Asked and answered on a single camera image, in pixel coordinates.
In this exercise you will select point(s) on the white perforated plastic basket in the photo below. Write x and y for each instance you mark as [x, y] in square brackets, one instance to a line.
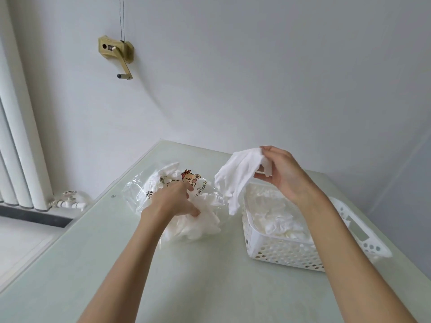
[276, 255]

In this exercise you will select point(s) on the person's right hand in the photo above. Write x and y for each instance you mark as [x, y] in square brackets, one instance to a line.
[289, 174]

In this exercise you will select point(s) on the white radiator valve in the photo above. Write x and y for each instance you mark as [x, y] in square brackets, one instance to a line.
[69, 200]

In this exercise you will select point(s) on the person's right forearm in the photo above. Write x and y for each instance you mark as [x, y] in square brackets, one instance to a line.
[360, 262]

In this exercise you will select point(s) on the person's left forearm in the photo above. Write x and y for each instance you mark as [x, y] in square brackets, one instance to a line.
[118, 275]

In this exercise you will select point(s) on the person's left hand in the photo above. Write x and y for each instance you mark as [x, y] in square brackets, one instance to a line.
[171, 205]

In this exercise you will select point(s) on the brass wall crank winch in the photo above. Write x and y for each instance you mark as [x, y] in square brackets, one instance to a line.
[126, 50]

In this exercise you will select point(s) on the stack of white gloves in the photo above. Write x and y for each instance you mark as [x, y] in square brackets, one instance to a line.
[279, 218]

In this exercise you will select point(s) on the white cotton glove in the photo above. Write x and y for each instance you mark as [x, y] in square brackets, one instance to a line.
[242, 171]

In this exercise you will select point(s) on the clear bear-print plastic bag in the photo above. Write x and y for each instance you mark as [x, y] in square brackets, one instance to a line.
[141, 195]

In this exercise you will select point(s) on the white column radiator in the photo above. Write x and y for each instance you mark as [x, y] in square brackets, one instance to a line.
[20, 131]

